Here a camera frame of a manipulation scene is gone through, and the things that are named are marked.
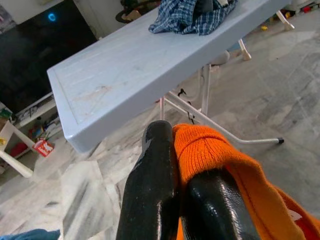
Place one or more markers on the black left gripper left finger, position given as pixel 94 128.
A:
pixel 150 187

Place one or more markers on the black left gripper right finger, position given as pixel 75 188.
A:
pixel 215 212

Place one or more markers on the orange shirt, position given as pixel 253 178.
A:
pixel 200 150

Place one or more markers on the blue plaid shorts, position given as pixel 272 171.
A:
pixel 175 15

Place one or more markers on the pale blue folding table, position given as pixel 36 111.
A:
pixel 125 70

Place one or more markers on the blue garment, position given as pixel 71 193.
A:
pixel 30 235

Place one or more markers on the white television shelf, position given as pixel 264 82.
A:
pixel 35 116

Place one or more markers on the white side table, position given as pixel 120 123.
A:
pixel 15 165

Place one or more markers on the black television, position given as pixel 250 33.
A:
pixel 37 50

